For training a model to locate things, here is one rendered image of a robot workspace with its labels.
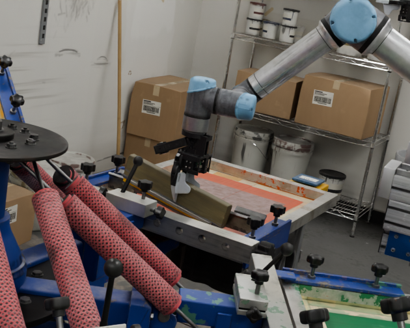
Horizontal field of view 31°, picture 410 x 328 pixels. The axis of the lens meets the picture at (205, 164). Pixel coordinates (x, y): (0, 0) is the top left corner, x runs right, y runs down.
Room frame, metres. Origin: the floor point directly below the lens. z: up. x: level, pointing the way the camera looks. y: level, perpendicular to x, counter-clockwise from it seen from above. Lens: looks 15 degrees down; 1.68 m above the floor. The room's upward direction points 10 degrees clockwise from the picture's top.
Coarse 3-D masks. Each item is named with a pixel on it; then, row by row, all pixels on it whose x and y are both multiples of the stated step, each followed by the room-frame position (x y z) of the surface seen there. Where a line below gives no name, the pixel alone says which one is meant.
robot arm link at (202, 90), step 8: (192, 80) 2.06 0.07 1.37; (200, 80) 2.05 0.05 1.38; (208, 80) 2.06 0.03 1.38; (192, 88) 2.06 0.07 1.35; (200, 88) 2.05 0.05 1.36; (208, 88) 2.05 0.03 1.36; (216, 88) 2.07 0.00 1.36; (192, 96) 2.05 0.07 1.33; (200, 96) 2.05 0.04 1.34; (208, 96) 2.04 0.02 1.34; (192, 104) 2.05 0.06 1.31; (200, 104) 2.05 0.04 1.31; (208, 104) 2.04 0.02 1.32; (184, 112) 2.08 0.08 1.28; (192, 112) 2.05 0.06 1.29; (200, 112) 2.05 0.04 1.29; (208, 112) 2.06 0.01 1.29
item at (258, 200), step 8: (240, 192) 2.49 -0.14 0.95; (248, 192) 2.51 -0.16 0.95; (256, 192) 2.53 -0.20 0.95; (264, 192) 2.55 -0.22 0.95; (224, 200) 2.36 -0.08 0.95; (232, 200) 2.38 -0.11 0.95; (240, 200) 2.39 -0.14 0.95; (248, 200) 2.41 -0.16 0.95; (256, 200) 2.43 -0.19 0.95; (264, 200) 2.44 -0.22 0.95; (272, 200) 2.46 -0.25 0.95; (280, 200) 2.48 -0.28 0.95; (288, 200) 2.49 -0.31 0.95; (296, 200) 2.51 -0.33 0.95; (232, 208) 2.29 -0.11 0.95; (248, 208) 2.32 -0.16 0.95; (256, 208) 2.34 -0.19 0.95; (264, 208) 2.35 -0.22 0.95; (288, 208) 2.40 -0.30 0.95; (272, 216) 2.28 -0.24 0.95; (240, 232) 2.08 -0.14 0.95
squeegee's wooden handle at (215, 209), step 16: (128, 160) 2.16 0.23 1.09; (144, 160) 2.15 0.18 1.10; (144, 176) 2.13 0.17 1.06; (160, 176) 2.11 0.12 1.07; (160, 192) 2.10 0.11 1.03; (192, 192) 2.05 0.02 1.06; (192, 208) 2.05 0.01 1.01; (208, 208) 2.02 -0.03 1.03; (224, 208) 2.00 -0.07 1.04; (224, 224) 2.02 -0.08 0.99
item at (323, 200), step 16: (240, 176) 2.67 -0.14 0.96; (256, 176) 2.65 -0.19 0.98; (272, 176) 2.64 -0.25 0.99; (288, 192) 2.59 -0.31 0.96; (304, 192) 2.56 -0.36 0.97; (320, 192) 2.54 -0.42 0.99; (304, 208) 2.31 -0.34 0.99; (320, 208) 2.39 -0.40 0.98; (304, 224) 2.26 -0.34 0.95; (176, 240) 1.93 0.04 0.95; (224, 256) 1.86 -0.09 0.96
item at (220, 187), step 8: (200, 176) 2.60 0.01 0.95; (208, 176) 2.62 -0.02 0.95; (216, 176) 2.64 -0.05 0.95; (200, 184) 2.50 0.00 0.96; (208, 184) 2.52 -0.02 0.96; (216, 184) 2.54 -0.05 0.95; (224, 184) 2.55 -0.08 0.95; (232, 184) 2.57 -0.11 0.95; (240, 184) 2.59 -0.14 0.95; (208, 192) 2.43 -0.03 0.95; (216, 192) 2.44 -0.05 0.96; (224, 192) 2.46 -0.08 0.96; (232, 192) 2.47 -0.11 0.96
